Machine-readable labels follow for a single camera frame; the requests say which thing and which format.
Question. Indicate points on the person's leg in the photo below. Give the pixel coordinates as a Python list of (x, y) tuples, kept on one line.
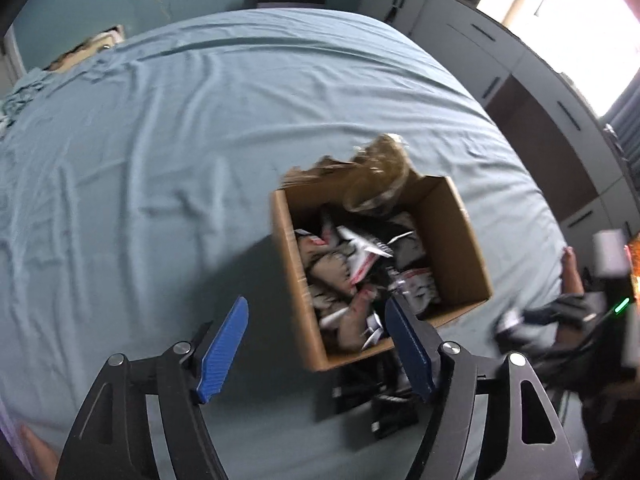
[(40, 452)]

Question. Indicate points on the brown bedside object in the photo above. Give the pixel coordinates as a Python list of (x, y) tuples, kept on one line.
[(87, 47)]

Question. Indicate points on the pile of dark snack packets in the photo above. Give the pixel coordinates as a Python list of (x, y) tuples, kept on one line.
[(365, 400)]

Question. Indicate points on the brown cardboard box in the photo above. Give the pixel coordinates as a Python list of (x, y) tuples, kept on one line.
[(450, 240)]

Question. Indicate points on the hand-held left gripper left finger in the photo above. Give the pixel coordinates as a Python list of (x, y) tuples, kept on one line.
[(222, 350)]

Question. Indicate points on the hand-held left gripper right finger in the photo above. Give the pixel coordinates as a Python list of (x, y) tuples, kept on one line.
[(407, 350)]

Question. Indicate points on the window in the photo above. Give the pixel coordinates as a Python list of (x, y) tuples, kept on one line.
[(575, 20)]

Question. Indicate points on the black white snack packet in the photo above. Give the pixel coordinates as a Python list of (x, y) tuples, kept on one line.
[(520, 332)]

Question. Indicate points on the heap of boxed snack packets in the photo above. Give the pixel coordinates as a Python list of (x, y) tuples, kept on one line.
[(350, 270)]

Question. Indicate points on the white cabinet unit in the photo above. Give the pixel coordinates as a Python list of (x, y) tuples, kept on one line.
[(450, 25)]

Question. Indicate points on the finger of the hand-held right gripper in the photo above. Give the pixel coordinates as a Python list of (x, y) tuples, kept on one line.
[(565, 310)]

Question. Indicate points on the person's right hand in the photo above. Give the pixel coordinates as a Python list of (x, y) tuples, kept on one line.
[(572, 272)]

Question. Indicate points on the white door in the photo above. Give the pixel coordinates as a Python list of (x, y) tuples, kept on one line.
[(12, 57)]

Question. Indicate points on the bed with blue sheet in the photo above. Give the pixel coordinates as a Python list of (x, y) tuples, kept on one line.
[(175, 160)]

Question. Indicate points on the black item hanging on cabinet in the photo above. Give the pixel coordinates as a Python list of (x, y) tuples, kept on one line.
[(398, 5)]

